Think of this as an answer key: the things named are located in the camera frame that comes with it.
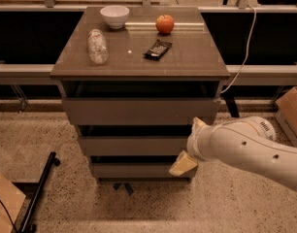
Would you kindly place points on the drawer grey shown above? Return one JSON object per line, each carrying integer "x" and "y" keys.
{"x": 111, "y": 146}
{"x": 130, "y": 171}
{"x": 131, "y": 111}

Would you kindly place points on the black metal stand leg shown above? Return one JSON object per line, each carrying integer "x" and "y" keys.
{"x": 26, "y": 226}

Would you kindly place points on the white ceramic bowl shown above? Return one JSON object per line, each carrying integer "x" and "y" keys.
{"x": 115, "y": 15}

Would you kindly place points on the red apple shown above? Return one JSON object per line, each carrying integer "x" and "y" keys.
{"x": 164, "y": 24}

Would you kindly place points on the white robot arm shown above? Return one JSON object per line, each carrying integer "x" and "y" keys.
{"x": 246, "y": 143}

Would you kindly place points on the cardboard box left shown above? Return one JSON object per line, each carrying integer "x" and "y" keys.
{"x": 11, "y": 201}

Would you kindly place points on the cardboard box right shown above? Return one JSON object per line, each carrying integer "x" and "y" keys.
{"x": 287, "y": 114}

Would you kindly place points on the cardboard box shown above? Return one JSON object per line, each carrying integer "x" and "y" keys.
{"x": 287, "y": 114}
{"x": 11, "y": 201}

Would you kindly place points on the clear plastic bottle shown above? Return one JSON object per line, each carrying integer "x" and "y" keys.
{"x": 97, "y": 46}

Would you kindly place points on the brown drawer cabinet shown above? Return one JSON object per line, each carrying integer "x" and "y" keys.
{"x": 191, "y": 69}

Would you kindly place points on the black snack bar packet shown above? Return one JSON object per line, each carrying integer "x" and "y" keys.
{"x": 158, "y": 49}

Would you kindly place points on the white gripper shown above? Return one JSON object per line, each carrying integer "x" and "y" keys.
{"x": 194, "y": 144}

